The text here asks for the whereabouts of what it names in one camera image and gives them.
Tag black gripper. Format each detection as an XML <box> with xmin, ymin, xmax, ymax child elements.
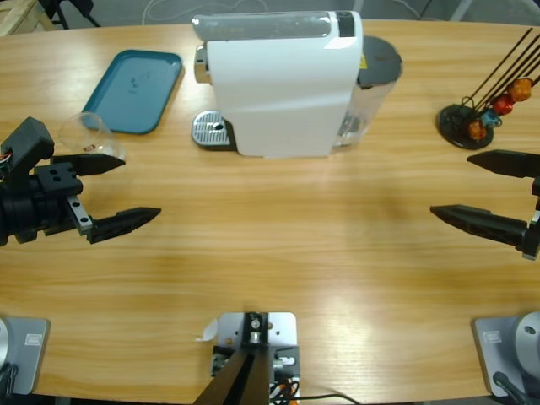
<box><xmin>0</xmin><ymin>152</ymin><xmax>162</xmax><ymax>248</ymax></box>
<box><xmin>429</xmin><ymin>150</ymin><xmax>540</xmax><ymax>259</ymax></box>

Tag clear glass cup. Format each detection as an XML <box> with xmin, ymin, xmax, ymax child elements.
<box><xmin>57</xmin><ymin>111</ymin><xmax>127</xmax><ymax>165</ymax></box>

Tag yellow orange coffee capsule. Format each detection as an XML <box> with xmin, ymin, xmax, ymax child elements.
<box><xmin>507</xmin><ymin>78</ymin><xmax>533</xmax><ymax>102</ymax></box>

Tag grey coffee machine lever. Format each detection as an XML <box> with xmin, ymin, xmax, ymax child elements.
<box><xmin>192</xmin><ymin>11</ymin><xmax>332</xmax><ymax>42</ymax></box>

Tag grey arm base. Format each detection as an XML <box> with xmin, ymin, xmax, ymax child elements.
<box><xmin>471</xmin><ymin>310</ymin><xmax>540</xmax><ymax>397</ymax></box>
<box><xmin>0</xmin><ymin>316</ymin><xmax>51</xmax><ymax>396</ymax></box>

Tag red coffee capsule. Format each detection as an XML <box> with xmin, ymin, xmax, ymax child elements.
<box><xmin>492</xmin><ymin>94</ymin><xmax>514</xmax><ymax>114</ymax></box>

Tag white capsule coffee machine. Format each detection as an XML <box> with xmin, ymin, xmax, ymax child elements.
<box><xmin>192</xmin><ymin>10</ymin><xmax>365</xmax><ymax>160</ymax></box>

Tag black capsule holder with rods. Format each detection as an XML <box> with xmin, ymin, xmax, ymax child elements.
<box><xmin>436</xmin><ymin>27</ymin><xmax>540</xmax><ymax>151</ymax></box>

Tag teal plastic tray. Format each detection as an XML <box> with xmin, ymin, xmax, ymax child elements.
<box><xmin>81</xmin><ymin>49</ymin><xmax>186</xmax><ymax>136</ymax></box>

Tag white paper tag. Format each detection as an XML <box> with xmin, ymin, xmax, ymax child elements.
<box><xmin>194</xmin><ymin>318</ymin><xmax>219</xmax><ymax>343</ymax></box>

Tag clear water tank grey lid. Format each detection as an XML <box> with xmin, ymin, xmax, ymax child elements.
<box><xmin>332</xmin><ymin>35</ymin><xmax>404</xmax><ymax>149</ymax></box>

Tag black stand legs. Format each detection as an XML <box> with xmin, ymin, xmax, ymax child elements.
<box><xmin>40</xmin><ymin>0</ymin><xmax>102</xmax><ymax>30</ymax></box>

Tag wooden crate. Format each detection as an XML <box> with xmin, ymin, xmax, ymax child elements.
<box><xmin>0</xmin><ymin>0</ymin><xmax>54</xmax><ymax>38</ymax></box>

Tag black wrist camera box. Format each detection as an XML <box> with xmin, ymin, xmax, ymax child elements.
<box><xmin>0</xmin><ymin>116</ymin><xmax>56</xmax><ymax>186</ymax></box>

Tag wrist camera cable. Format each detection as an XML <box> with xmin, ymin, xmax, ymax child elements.
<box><xmin>0</xmin><ymin>145</ymin><xmax>16</xmax><ymax>174</ymax></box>

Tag white frame leg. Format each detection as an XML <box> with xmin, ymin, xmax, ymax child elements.
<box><xmin>451</xmin><ymin>0</ymin><xmax>480</xmax><ymax>22</ymax></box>

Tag black base power cable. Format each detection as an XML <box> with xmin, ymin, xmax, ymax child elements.
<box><xmin>0</xmin><ymin>362</ymin><xmax>20</xmax><ymax>396</ymax></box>
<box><xmin>492</xmin><ymin>370</ymin><xmax>531</xmax><ymax>405</ymax></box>

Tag black machine power cable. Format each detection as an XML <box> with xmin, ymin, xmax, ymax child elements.
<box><xmin>396</xmin><ymin>0</ymin><xmax>425</xmax><ymax>21</ymax></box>

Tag white block with dark post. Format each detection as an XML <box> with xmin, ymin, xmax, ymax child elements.
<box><xmin>193</xmin><ymin>310</ymin><xmax>301</xmax><ymax>405</ymax></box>

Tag black cable under camera post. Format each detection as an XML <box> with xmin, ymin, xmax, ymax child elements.
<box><xmin>294</xmin><ymin>392</ymin><xmax>368</xmax><ymax>405</ymax></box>

